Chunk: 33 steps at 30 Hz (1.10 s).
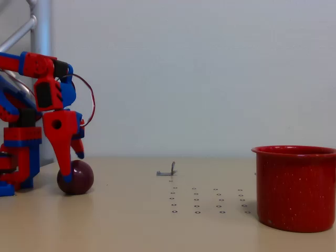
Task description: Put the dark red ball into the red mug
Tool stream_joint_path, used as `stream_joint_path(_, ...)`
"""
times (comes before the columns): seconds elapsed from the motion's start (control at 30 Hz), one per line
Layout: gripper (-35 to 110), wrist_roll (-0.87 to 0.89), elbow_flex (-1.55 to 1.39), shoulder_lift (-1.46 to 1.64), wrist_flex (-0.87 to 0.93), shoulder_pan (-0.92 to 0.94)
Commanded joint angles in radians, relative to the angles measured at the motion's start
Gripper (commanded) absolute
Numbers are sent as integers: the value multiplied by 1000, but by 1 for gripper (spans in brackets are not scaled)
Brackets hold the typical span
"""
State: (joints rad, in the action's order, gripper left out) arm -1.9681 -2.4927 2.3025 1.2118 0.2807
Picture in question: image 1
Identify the red and white gripper cable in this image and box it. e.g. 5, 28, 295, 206
62, 73, 96, 128

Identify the small grey metal bracket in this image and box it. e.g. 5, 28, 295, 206
156, 161, 178, 177

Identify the dark purple plum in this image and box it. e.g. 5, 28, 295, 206
57, 159, 95, 196

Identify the grey vertical metal post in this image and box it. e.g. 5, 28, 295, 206
30, 0, 55, 167

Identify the red and white arm cable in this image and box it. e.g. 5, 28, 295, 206
0, 68, 35, 98

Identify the red speckled enamel mug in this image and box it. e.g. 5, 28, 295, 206
251, 145, 336, 234

